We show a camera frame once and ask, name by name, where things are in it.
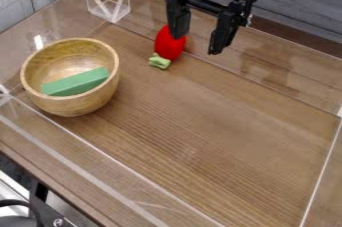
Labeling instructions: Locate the clear acrylic corner bracket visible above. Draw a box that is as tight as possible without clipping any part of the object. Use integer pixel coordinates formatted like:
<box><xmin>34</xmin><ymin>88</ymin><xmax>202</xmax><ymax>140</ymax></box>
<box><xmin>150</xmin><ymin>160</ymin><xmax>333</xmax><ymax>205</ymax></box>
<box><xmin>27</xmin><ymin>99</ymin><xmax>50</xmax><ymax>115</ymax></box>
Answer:
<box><xmin>86</xmin><ymin>0</ymin><xmax>131</xmax><ymax>24</ymax></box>

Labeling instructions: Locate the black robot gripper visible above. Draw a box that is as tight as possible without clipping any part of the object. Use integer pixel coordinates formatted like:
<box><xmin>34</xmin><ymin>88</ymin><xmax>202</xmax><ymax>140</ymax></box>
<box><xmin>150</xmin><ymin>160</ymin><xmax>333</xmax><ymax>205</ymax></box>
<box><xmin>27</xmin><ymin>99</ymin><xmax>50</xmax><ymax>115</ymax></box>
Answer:
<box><xmin>166</xmin><ymin>0</ymin><xmax>257</xmax><ymax>55</ymax></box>

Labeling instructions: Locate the green rectangular block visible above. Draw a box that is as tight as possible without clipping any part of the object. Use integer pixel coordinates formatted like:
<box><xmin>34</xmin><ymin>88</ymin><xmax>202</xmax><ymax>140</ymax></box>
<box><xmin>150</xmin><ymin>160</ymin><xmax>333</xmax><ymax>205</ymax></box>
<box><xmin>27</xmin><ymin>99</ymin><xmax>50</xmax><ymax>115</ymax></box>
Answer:
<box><xmin>42</xmin><ymin>67</ymin><xmax>110</xmax><ymax>97</ymax></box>

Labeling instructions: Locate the red plush strawberry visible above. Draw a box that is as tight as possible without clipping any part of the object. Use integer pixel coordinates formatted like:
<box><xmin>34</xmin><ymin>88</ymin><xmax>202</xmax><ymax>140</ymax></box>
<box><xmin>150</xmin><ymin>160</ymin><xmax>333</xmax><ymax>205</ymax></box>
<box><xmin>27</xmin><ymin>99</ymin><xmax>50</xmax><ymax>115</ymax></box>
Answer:
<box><xmin>149</xmin><ymin>25</ymin><xmax>187</xmax><ymax>70</ymax></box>

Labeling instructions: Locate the clear acrylic table barrier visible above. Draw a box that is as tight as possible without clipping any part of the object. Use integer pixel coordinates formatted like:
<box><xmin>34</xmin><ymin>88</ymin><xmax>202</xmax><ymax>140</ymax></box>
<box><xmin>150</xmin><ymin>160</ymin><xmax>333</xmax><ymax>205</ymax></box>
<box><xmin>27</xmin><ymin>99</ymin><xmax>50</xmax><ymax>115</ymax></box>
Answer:
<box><xmin>0</xmin><ymin>0</ymin><xmax>342</xmax><ymax>227</ymax></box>

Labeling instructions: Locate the brown wooden bowl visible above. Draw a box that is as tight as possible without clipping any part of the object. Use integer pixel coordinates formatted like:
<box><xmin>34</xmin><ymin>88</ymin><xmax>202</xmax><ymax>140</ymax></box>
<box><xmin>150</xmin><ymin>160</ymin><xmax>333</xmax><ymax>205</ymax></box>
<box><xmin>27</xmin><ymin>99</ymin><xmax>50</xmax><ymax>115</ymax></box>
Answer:
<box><xmin>20</xmin><ymin>38</ymin><xmax>120</xmax><ymax>117</ymax></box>

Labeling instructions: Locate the black metal table leg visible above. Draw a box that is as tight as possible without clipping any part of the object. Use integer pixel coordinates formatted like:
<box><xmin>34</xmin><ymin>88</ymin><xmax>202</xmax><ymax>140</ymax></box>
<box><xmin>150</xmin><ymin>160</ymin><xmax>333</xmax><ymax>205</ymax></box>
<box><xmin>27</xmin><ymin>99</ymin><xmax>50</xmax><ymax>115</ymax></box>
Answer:
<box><xmin>30</xmin><ymin>181</ymin><xmax>78</xmax><ymax>227</ymax></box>

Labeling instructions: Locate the black cable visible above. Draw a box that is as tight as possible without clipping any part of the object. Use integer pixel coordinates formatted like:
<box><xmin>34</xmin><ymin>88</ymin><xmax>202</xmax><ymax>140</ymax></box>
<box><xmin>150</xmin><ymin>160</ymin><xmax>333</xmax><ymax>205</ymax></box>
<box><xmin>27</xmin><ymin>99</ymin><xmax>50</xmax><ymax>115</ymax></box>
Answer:
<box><xmin>0</xmin><ymin>199</ymin><xmax>35</xmax><ymax>220</ymax></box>

